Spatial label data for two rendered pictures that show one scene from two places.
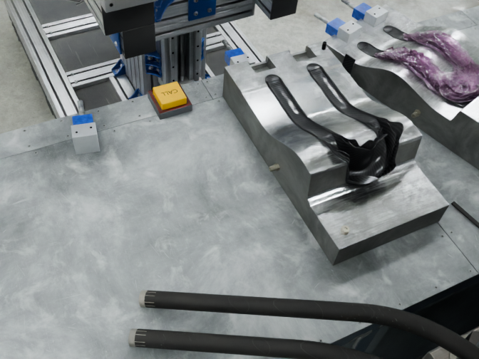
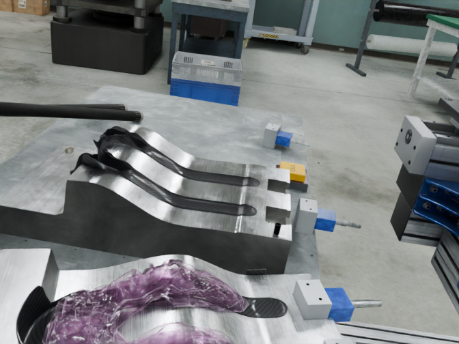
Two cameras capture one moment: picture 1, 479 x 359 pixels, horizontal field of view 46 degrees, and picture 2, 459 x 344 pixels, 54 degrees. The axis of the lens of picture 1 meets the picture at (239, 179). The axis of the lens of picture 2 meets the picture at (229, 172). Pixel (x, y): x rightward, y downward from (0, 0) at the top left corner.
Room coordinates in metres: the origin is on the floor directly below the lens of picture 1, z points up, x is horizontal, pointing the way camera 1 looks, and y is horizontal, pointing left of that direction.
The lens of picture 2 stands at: (1.35, -0.72, 1.30)
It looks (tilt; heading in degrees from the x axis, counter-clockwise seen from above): 27 degrees down; 124
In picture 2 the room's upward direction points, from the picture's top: 9 degrees clockwise
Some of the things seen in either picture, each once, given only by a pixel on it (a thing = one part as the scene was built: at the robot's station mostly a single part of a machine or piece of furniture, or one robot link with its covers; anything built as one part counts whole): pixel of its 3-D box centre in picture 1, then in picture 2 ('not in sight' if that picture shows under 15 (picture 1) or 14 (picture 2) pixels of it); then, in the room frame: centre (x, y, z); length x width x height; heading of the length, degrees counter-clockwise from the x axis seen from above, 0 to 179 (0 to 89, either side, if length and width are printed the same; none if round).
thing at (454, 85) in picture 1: (438, 58); (159, 319); (1.09, -0.43, 0.90); 0.26 x 0.18 x 0.08; 49
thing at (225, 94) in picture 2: not in sight; (205, 87); (-1.09, 2.35, 0.11); 0.61 x 0.41 x 0.22; 37
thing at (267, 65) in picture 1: (260, 70); (276, 194); (1.01, -0.02, 0.87); 0.05 x 0.05 x 0.04; 31
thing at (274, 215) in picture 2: (301, 59); (276, 224); (1.06, -0.11, 0.87); 0.05 x 0.05 x 0.04; 31
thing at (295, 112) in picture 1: (333, 110); (167, 169); (0.85, -0.18, 0.92); 0.35 x 0.16 x 0.09; 31
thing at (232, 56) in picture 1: (234, 55); (328, 220); (1.10, 0.05, 0.83); 0.13 x 0.05 x 0.05; 30
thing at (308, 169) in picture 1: (328, 133); (159, 188); (0.84, -0.18, 0.87); 0.50 x 0.26 x 0.14; 31
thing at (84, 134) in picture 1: (83, 122); (287, 139); (0.82, 0.35, 0.83); 0.13 x 0.05 x 0.05; 21
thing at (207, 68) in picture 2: not in sight; (207, 68); (-1.09, 2.35, 0.28); 0.61 x 0.41 x 0.15; 37
